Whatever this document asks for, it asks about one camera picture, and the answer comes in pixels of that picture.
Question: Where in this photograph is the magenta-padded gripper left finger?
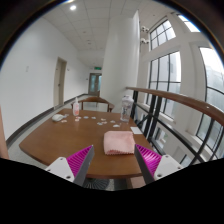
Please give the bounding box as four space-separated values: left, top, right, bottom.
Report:
44 144 96 187

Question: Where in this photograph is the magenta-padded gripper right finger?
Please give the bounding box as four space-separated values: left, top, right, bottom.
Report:
134 143 185 185

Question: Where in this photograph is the pink towel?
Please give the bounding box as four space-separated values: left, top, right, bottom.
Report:
102 130 136 156

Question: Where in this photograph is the white card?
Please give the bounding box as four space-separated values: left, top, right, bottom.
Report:
130 126 144 135

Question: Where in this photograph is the sanitizer bottle with pink label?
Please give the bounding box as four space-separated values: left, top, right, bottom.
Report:
72 96 81 117

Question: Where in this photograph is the wood-topped black railing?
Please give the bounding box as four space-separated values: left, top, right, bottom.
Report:
125 86 224 164

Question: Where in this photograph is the clear plastic water bottle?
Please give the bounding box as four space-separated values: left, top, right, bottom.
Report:
120 94 135 123

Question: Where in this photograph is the wooden chair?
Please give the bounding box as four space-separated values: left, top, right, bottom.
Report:
70 96 116 113

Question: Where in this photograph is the beige side door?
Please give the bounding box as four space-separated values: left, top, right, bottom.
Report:
53 56 68 108

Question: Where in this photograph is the glass double door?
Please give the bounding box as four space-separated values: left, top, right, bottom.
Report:
87 72 103 97

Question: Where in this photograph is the tall black-framed window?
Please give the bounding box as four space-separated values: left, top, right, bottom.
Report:
146 50 183 119

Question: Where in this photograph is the wide curved window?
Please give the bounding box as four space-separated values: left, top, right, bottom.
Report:
195 46 224 159

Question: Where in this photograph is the arched upper window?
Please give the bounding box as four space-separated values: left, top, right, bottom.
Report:
148 19 177 51

